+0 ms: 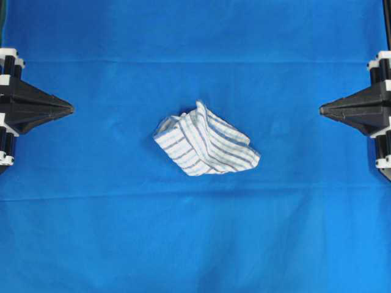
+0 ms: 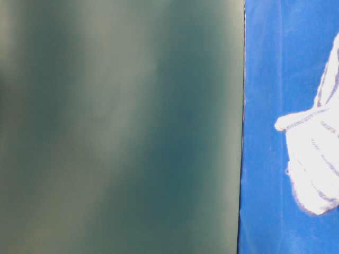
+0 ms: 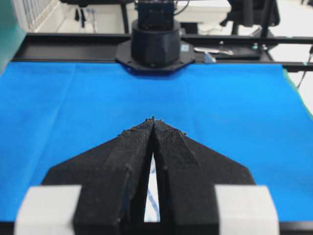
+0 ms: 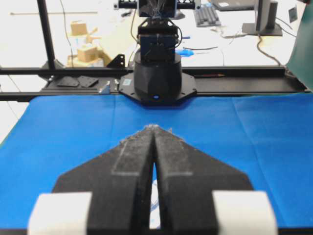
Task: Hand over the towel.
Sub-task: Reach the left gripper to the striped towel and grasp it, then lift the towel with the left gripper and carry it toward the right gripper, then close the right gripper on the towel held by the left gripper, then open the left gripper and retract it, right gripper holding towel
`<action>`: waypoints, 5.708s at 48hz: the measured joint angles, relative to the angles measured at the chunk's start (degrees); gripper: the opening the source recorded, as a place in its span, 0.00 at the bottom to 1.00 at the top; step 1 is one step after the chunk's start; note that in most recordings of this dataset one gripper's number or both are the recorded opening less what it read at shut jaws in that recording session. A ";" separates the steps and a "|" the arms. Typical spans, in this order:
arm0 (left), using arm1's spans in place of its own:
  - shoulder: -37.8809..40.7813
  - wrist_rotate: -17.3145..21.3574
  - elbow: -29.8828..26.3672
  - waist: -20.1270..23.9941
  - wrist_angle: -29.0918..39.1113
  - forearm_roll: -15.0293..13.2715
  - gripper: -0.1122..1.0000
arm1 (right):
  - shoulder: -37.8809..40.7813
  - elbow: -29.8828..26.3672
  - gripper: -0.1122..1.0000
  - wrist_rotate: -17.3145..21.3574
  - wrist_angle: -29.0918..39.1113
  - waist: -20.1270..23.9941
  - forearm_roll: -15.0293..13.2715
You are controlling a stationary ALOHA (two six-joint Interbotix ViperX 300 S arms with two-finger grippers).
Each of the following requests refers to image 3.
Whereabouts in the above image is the black aluminium frame rail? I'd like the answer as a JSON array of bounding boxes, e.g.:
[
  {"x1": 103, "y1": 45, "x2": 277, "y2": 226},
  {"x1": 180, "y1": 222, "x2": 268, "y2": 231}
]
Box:
[{"x1": 12, "y1": 33, "x2": 313, "y2": 73}]

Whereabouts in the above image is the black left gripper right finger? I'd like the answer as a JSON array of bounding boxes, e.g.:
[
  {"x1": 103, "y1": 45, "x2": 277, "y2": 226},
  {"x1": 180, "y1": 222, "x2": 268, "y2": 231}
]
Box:
[{"x1": 153, "y1": 120, "x2": 255, "y2": 227}]

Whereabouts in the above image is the white blue striped towel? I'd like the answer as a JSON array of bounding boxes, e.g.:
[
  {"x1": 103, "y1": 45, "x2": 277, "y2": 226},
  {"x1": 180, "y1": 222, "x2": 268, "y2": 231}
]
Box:
[{"x1": 144, "y1": 155, "x2": 160, "y2": 222}]

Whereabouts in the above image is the black office chair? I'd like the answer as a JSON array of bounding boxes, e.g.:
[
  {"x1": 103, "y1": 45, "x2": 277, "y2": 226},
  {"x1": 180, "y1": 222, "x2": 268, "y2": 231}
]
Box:
[{"x1": 220, "y1": 0, "x2": 280, "y2": 35}]

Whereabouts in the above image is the blue table cloth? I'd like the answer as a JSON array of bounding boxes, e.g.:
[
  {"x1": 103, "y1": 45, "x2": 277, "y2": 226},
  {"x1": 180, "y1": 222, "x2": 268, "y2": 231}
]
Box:
[{"x1": 0, "y1": 62, "x2": 313, "y2": 221}]

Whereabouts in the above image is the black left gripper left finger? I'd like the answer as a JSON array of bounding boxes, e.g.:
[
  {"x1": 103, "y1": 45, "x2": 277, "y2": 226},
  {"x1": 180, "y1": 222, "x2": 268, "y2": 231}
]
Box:
[{"x1": 42, "y1": 119, "x2": 154, "y2": 235}]

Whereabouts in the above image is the silver metal tool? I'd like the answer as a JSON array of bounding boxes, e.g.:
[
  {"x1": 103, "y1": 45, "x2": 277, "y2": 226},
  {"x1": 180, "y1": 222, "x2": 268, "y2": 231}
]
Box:
[{"x1": 194, "y1": 47, "x2": 234, "y2": 55}]

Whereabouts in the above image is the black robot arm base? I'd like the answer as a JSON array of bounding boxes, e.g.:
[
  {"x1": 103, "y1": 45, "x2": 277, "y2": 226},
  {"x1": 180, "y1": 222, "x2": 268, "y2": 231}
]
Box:
[{"x1": 115, "y1": 0, "x2": 195, "y2": 72}]

